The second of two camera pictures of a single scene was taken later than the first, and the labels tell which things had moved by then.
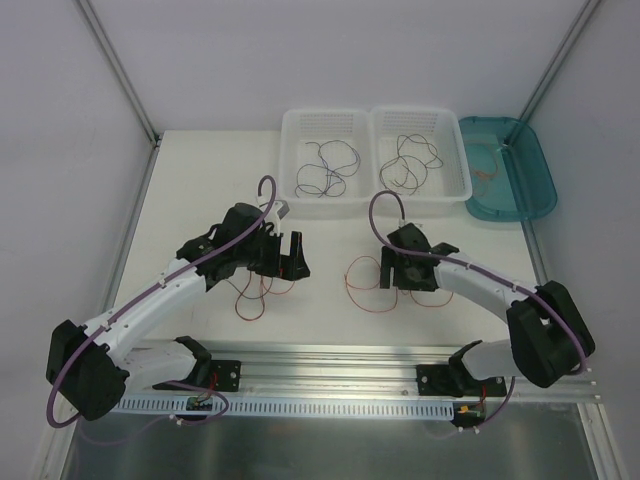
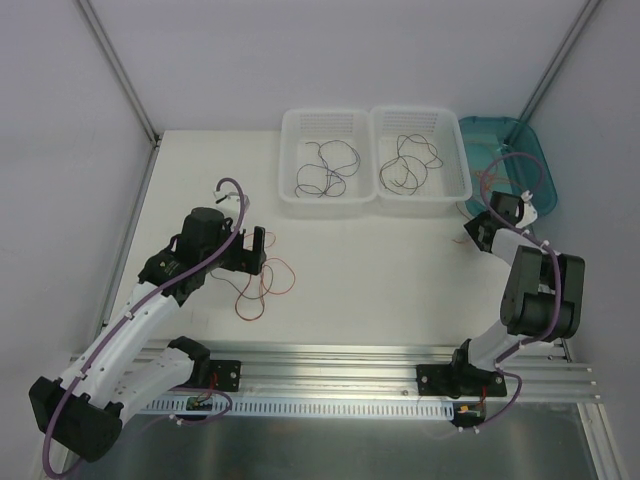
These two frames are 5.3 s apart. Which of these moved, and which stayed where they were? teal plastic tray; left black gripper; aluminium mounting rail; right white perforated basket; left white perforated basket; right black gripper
Moved: left black gripper; right black gripper
Stayed: teal plastic tray; left white perforated basket; aluminium mounting rail; right white perforated basket
